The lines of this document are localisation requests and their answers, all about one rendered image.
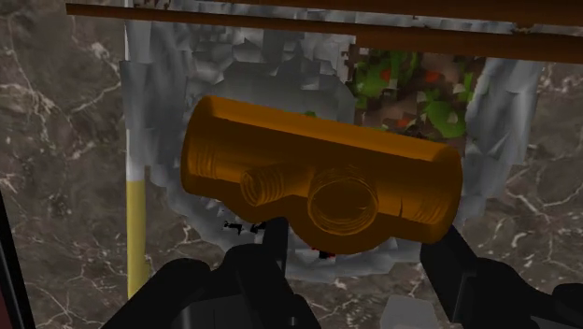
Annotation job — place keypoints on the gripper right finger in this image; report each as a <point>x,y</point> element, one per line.
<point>483,291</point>

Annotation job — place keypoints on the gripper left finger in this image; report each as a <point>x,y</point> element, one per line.
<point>255,282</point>

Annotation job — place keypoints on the yellow and white stick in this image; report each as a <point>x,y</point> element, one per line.
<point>136,237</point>

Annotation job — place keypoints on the orange threaded pipe fitting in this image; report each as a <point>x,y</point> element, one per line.
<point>328,155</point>

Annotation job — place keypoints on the green and red salad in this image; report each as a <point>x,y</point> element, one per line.
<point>410,95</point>

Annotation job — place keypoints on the grey coarse round dish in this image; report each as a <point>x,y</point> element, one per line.
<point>255,68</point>

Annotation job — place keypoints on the brown wooden rack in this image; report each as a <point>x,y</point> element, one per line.
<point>455,43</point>

